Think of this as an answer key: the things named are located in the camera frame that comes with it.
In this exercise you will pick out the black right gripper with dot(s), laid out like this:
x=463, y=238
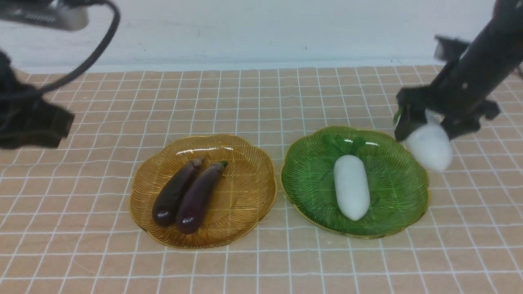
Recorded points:
x=458, y=92

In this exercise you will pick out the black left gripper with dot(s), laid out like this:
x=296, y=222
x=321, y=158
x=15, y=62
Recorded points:
x=33, y=123

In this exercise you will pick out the white radish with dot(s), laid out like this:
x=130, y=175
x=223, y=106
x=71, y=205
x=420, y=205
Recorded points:
x=351, y=187
x=430, y=145

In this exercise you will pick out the small dark purple eggplant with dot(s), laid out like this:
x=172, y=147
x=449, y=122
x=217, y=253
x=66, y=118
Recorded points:
x=167, y=202

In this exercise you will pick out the large purple eggplant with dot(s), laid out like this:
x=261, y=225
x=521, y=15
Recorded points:
x=196, y=201

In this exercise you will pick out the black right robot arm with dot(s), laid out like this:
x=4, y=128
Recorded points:
x=499, y=44

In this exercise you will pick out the green ribbed glass plate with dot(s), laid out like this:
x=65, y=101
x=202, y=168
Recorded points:
x=398, y=184

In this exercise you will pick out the amber ribbed glass plate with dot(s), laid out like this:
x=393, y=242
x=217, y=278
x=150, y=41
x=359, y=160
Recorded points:
x=242, y=197

